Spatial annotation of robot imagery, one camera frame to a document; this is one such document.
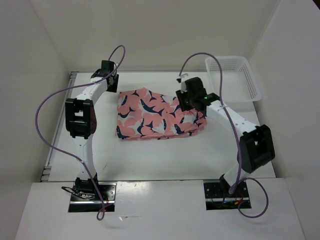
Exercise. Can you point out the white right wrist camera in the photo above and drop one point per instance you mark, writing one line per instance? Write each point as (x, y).
(181, 80)

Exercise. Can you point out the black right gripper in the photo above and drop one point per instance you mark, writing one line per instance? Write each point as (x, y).
(181, 97)

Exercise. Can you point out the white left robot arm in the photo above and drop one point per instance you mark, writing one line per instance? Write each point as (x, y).
(81, 123)

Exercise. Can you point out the pink shark print shorts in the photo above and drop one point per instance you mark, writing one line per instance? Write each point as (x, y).
(146, 115)

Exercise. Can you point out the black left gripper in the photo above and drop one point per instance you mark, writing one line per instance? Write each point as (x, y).
(114, 88)

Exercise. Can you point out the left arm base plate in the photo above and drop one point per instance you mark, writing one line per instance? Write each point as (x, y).
(86, 202)

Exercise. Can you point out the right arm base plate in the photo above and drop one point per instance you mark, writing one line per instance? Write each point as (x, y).
(216, 199)

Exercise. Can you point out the white perforated plastic basket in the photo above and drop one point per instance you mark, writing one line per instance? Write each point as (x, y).
(239, 84)

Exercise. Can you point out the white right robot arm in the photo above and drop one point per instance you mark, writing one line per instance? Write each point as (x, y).
(254, 143)

